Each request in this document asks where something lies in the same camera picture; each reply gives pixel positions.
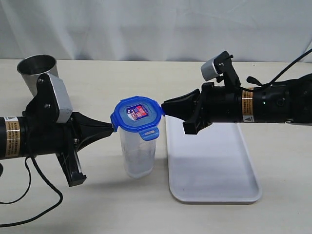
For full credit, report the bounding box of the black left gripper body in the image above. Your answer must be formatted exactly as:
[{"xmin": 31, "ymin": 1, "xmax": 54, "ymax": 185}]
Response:
[{"xmin": 21, "ymin": 107, "xmax": 87, "ymax": 187}]

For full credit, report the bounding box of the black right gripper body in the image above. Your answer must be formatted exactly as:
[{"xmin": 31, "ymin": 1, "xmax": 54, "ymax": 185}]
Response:
[{"xmin": 183, "ymin": 82, "xmax": 242, "ymax": 135}]

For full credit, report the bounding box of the blue plastic container lid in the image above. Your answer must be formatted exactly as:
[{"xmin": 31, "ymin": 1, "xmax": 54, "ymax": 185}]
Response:
[{"xmin": 110, "ymin": 96, "xmax": 165, "ymax": 141}]

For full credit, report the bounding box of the clear plastic measuring container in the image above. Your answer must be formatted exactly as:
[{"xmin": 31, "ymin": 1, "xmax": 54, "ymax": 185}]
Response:
[{"xmin": 118, "ymin": 124, "xmax": 160, "ymax": 179}]

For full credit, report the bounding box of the stainless steel cup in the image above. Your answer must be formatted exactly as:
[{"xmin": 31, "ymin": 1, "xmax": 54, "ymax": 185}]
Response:
[{"xmin": 17, "ymin": 54, "xmax": 59, "ymax": 96}]

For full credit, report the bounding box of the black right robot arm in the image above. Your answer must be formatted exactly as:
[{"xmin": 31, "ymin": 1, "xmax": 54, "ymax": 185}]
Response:
[{"xmin": 161, "ymin": 74, "xmax": 312, "ymax": 135}]

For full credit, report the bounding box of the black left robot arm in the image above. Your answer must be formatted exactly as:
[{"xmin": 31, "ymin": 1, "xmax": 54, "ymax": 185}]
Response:
[{"xmin": 0, "ymin": 112, "xmax": 114, "ymax": 187}]

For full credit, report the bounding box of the white rectangular plastic tray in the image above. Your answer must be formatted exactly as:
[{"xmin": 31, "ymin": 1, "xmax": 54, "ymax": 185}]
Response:
[{"xmin": 165, "ymin": 116, "xmax": 262, "ymax": 204}]

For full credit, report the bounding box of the white backdrop curtain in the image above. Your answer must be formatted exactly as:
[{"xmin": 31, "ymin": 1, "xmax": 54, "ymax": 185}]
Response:
[{"xmin": 0, "ymin": 0, "xmax": 312, "ymax": 62}]

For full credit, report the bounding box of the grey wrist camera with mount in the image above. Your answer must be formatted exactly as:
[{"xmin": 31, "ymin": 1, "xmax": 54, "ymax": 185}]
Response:
[{"xmin": 23, "ymin": 73, "xmax": 73, "ymax": 124}]

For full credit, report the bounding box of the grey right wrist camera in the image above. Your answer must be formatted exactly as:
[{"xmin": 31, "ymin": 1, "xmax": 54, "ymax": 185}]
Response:
[{"xmin": 200, "ymin": 51, "xmax": 241, "ymax": 87}]

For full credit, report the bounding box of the black right camera cable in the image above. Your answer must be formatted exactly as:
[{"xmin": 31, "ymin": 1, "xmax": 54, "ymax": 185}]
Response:
[{"xmin": 246, "ymin": 47, "xmax": 312, "ymax": 92}]

